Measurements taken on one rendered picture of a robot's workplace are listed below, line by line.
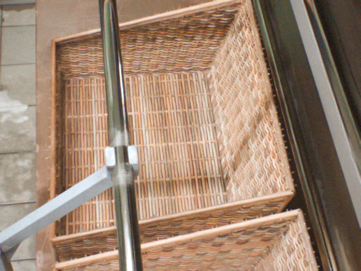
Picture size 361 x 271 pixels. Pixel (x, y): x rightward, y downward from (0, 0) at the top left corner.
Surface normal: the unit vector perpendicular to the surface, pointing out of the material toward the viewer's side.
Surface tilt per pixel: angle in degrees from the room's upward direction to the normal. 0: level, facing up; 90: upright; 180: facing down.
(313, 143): 70
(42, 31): 0
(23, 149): 0
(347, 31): 10
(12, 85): 0
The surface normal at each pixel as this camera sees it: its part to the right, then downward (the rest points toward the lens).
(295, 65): -0.92, -0.13
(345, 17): 0.22, -0.59
